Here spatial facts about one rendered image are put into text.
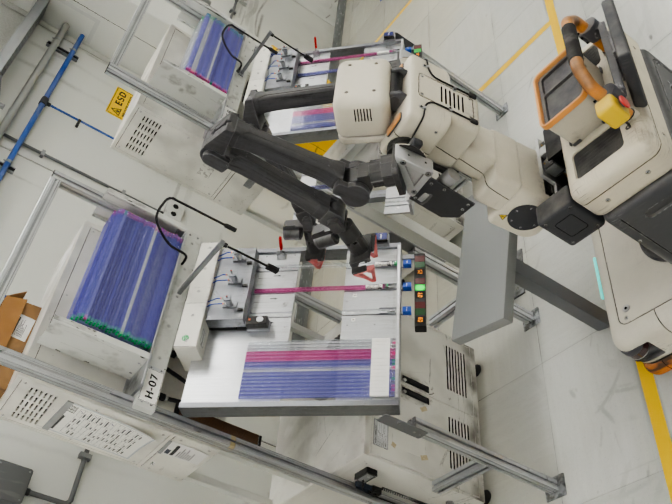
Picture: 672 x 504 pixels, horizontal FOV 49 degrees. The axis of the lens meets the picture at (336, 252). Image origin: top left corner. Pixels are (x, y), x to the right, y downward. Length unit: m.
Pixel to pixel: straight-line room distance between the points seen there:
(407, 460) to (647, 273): 1.03
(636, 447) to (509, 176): 1.00
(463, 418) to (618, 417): 0.63
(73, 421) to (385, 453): 1.07
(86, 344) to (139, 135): 1.38
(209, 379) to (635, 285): 1.39
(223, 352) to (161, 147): 1.34
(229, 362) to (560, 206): 1.20
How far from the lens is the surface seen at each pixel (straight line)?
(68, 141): 5.05
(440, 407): 2.95
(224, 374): 2.51
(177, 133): 3.52
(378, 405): 2.33
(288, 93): 2.32
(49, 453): 3.93
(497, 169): 2.11
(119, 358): 2.50
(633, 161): 1.90
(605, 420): 2.72
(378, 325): 2.52
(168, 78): 3.48
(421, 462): 2.76
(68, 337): 2.48
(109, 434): 2.71
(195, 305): 2.63
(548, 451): 2.85
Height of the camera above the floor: 1.93
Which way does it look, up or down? 22 degrees down
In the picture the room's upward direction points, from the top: 62 degrees counter-clockwise
